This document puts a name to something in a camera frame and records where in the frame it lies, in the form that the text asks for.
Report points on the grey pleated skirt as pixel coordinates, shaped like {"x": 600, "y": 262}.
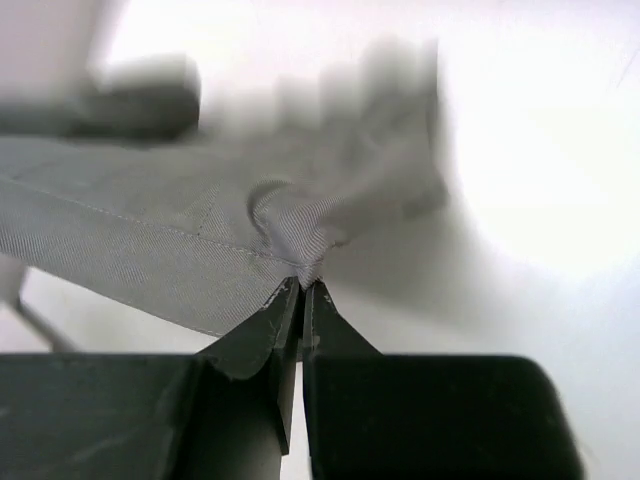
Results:
{"x": 201, "y": 230}

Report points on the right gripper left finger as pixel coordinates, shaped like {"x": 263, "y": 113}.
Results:
{"x": 222, "y": 413}

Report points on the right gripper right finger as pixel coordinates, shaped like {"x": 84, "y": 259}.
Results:
{"x": 372, "y": 415}

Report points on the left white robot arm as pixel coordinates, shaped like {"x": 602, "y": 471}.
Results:
{"x": 156, "y": 99}

